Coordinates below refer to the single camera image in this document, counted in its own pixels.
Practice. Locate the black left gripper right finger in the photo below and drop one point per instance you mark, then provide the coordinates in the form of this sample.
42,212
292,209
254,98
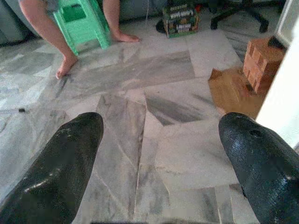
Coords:
266,175

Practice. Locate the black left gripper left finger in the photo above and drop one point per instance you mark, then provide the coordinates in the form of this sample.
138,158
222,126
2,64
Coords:
46,182

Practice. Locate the silver fridge door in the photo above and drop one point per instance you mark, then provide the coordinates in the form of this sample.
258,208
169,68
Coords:
280,105

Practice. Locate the small silver fridge body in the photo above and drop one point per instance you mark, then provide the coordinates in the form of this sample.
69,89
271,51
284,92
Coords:
288,18

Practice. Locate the small black floor scrap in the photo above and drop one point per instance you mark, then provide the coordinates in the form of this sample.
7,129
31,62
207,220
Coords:
22,110

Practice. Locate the flat brown cardboard sheet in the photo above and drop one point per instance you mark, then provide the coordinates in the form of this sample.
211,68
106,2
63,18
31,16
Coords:
231,93

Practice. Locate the black office chair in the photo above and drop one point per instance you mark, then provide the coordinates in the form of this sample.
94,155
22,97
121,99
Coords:
263,25

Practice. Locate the green plastic stool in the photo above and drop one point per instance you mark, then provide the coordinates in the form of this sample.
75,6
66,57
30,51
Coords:
81,30

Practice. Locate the barefoot person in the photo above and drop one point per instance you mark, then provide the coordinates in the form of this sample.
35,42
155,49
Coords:
39,25

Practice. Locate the green printed carton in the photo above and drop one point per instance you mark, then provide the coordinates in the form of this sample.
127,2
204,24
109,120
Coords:
182,23

